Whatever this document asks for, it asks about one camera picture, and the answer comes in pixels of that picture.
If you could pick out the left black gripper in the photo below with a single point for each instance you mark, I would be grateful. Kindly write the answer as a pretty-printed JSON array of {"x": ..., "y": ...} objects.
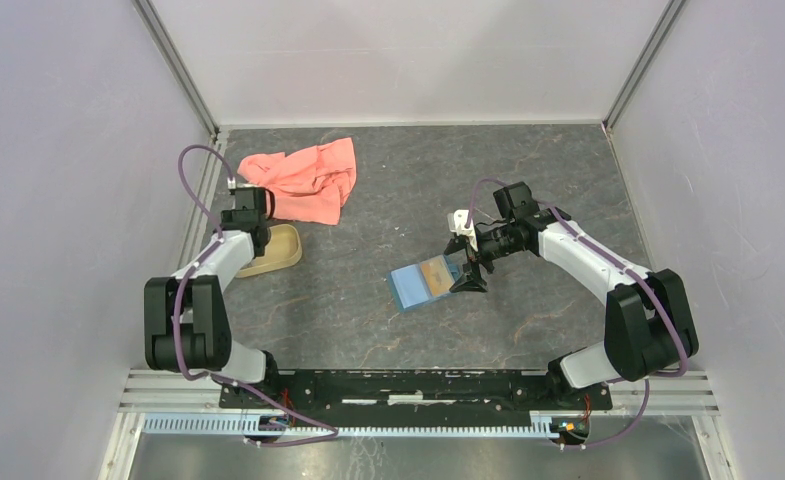
[{"x": 226, "y": 217}]

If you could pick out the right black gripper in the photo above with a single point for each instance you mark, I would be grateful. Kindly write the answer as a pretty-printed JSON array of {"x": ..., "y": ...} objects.
[{"x": 471, "y": 279}]

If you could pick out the gold credit card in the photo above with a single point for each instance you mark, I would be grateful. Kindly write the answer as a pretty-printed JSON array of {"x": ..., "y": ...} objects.
[{"x": 437, "y": 276}]

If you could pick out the blue card holder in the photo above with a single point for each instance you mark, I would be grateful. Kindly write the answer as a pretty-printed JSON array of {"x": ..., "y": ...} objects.
[{"x": 408, "y": 287}]

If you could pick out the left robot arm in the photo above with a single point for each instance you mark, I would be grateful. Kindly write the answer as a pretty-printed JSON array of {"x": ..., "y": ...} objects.
[{"x": 186, "y": 325}]

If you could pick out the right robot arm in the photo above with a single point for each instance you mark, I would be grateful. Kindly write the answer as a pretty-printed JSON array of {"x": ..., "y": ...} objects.
[{"x": 648, "y": 327}]

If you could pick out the gold oval tray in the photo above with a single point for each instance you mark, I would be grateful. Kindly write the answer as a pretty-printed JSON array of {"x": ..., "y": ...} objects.
[{"x": 284, "y": 250}]

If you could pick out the pink crumpled cloth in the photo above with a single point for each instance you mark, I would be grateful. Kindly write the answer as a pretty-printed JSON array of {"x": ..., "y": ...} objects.
[{"x": 309, "y": 185}]

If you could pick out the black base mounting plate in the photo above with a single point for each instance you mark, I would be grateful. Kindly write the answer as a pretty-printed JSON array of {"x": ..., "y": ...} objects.
[{"x": 407, "y": 398}]

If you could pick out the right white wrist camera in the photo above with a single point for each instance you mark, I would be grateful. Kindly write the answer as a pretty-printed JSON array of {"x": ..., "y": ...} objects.
[{"x": 462, "y": 228}]

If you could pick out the aluminium frame rail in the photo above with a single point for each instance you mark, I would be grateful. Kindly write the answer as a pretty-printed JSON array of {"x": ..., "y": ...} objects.
[{"x": 158, "y": 402}]

